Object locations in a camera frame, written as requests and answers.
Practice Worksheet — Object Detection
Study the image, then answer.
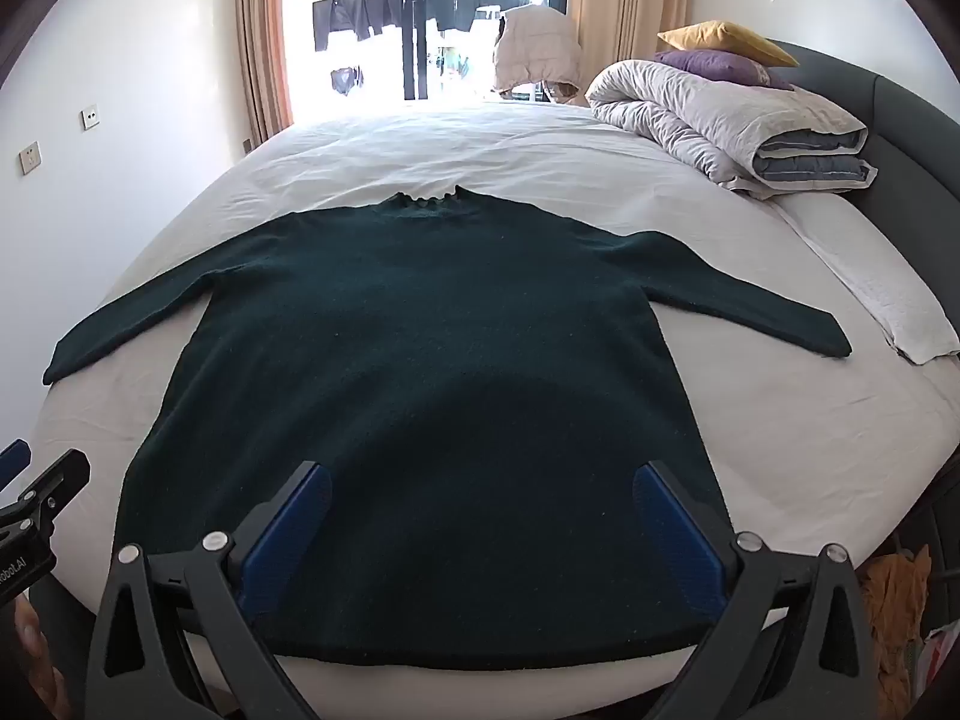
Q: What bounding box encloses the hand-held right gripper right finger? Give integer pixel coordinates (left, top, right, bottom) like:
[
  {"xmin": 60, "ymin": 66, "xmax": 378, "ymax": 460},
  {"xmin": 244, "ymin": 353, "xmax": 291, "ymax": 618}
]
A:
[{"xmin": 634, "ymin": 460, "xmax": 880, "ymax": 720}]

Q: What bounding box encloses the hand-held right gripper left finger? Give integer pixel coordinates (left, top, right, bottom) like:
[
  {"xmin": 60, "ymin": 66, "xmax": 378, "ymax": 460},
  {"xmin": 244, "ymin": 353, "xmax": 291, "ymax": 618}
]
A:
[{"xmin": 84, "ymin": 460, "xmax": 333, "ymax": 720}]

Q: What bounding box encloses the dark green sweater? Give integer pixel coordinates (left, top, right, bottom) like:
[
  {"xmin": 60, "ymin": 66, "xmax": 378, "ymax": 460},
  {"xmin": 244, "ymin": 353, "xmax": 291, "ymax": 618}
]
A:
[{"xmin": 43, "ymin": 184, "xmax": 854, "ymax": 670}]

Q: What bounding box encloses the person's left hand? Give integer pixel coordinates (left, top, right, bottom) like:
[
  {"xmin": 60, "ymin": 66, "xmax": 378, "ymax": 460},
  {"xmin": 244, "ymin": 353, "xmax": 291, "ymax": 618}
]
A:
[{"xmin": 13, "ymin": 596, "xmax": 55, "ymax": 691}]

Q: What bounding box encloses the orange cloth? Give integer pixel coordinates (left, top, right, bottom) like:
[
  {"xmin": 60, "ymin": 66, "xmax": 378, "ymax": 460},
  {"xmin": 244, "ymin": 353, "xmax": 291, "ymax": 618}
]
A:
[{"xmin": 862, "ymin": 546, "xmax": 935, "ymax": 702}]

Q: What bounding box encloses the white flat pillow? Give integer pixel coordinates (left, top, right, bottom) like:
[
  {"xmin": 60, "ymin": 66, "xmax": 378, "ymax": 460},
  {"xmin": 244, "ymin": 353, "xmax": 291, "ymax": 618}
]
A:
[{"xmin": 776, "ymin": 193, "xmax": 960, "ymax": 367}]

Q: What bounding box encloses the bed with white sheet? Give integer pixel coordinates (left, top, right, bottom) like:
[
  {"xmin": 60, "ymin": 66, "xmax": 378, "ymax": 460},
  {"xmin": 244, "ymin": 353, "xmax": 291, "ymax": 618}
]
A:
[{"xmin": 34, "ymin": 37, "xmax": 960, "ymax": 702}]

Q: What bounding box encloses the folded grey duvet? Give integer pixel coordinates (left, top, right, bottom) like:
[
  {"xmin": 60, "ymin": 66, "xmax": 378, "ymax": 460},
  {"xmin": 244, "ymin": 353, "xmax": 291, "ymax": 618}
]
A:
[{"xmin": 585, "ymin": 60, "xmax": 880, "ymax": 202}]

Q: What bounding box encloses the purple pillow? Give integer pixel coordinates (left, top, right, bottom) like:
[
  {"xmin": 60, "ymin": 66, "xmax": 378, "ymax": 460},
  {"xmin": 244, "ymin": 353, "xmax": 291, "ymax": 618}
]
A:
[{"xmin": 651, "ymin": 50, "xmax": 792, "ymax": 91}]

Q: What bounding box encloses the beige curtain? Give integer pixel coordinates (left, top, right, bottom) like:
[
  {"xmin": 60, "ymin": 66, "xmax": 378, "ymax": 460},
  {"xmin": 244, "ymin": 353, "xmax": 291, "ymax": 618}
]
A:
[
  {"xmin": 234, "ymin": 0, "xmax": 295, "ymax": 147},
  {"xmin": 566, "ymin": 0, "xmax": 689, "ymax": 87}
]

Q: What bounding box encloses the yellow pillow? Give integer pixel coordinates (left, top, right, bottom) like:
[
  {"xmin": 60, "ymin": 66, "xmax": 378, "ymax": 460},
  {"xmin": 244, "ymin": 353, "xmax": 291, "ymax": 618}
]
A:
[{"xmin": 657, "ymin": 20, "xmax": 800, "ymax": 68}]

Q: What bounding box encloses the beige padded jacket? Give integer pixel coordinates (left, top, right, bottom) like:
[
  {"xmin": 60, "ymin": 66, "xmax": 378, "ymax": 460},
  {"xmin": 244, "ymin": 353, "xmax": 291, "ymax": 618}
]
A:
[{"xmin": 493, "ymin": 4, "xmax": 584, "ymax": 102}]

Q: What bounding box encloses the dark hanging shirt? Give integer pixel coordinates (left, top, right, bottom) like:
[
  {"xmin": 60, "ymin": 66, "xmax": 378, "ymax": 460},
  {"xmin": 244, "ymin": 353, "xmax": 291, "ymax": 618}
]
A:
[{"xmin": 311, "ymin": 0, "xmax": 402, "ymax": 53}]

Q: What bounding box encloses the black door frame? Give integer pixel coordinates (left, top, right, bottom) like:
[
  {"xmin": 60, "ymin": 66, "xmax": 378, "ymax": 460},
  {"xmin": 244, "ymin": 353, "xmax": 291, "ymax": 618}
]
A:
[{"xmin": 401, "ymin": 0, "xmax": 440, "ymax": 101}]

